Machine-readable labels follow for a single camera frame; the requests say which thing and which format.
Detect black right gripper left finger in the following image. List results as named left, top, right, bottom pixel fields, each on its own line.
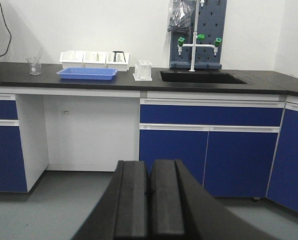
left=72, top=160, right=148, bottom=240

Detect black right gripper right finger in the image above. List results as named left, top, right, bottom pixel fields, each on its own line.
left=150, top=159, right=273, bottom=240

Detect white test tube rack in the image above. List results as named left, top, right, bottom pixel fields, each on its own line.
left=133, top=60, right=152, bottom=81

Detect blue white lab cabinet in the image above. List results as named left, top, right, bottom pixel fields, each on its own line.
left=0, top=87, right=298, bottom=212

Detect black sink basin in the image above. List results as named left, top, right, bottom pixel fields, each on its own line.
left=160, top=71, right=247, bottom=84

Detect blue plastic tray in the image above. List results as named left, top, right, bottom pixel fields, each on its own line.
left=57, top=67, right=118, bottom=81

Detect right white plastic bin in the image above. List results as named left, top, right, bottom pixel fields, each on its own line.
left=106, top=52, right=130, bottom=72

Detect white plastic bin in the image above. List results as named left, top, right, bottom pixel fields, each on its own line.
left=106, top=52, right=130, bottom=72
left=83, top=51, right=107, bottom=68
left=59, top=50, right=84, bottom=69

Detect middle white plastic bin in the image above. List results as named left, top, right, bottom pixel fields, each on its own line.
left=83, top=51, right=107, bottom=68

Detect black metal tripod stand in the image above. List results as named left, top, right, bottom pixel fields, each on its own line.
left=113, top=50, right=126, bottom=63

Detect left white plastic bin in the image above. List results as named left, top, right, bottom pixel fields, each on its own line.
left=59, top=50, right=84, bottom=69

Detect white lab faucet green knobs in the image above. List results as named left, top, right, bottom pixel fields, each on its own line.
left=178, top=0, right=222, bottom=72

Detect glass beaker on counter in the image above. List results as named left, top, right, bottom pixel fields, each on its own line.
left=26, top=57, right=42, bottom=76

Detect plastic bag of grey pegs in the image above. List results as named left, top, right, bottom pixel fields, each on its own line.
left=167, top=0, right=196, bottom=34

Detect black hanging cable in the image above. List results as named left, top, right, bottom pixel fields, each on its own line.
left=0, top=0, right=12, bottom=59

